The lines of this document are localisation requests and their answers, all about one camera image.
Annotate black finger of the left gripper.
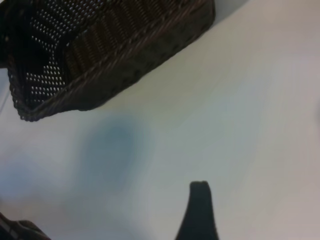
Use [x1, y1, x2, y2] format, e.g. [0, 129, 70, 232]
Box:
[0, 0, 12, 70]
[14, 34, 55, 67]

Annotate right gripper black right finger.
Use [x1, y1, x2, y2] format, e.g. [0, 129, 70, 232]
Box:
[174, 180, 221, 240]

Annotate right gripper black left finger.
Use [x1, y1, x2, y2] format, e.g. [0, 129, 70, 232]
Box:
[0, 212, 50, 240]

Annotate dark brown woven basket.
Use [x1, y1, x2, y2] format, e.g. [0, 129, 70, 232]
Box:
[3, 0, 216, 123]

